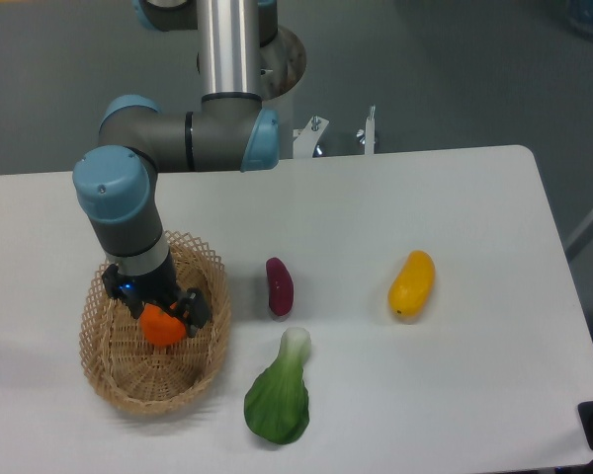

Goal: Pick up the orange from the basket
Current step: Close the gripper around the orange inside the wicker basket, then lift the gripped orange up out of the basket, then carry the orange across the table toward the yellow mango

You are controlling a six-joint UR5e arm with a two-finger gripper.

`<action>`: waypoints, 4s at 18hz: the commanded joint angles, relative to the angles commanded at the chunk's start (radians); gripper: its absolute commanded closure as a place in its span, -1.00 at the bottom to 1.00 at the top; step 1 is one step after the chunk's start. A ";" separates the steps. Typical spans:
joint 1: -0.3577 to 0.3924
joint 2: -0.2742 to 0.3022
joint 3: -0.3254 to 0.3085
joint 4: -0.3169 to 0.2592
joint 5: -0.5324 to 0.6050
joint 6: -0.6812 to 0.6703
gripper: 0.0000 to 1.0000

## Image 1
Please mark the yellow mango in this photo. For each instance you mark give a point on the yellow mango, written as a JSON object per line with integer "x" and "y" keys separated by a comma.
{"x": 412, "y": 287}

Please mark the green bok choy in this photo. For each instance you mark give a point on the green bok choy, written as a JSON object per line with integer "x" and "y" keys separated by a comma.
{"x": 276, "y": 406}

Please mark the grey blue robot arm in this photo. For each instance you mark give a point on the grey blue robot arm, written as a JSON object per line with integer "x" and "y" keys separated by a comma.
{"x": 115, "y": 182}

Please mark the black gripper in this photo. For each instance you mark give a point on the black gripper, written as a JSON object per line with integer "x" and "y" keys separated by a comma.
{"x": 159, "y": 285}

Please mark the orange fruit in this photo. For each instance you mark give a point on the orange fruit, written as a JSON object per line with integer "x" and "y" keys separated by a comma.
{"x": 159, "y": 328}

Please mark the white metal bracket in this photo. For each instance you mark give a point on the white metal bracket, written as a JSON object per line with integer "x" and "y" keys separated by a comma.
{"x": 307, "y": 140}

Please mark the woven wicker basket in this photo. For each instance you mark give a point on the woven wicker basket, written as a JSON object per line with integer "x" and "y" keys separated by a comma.
{"x": 138, "y": 377}

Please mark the white clamp post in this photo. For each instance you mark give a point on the white clamp post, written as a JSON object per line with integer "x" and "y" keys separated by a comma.
{"x": 367, "y": 137}

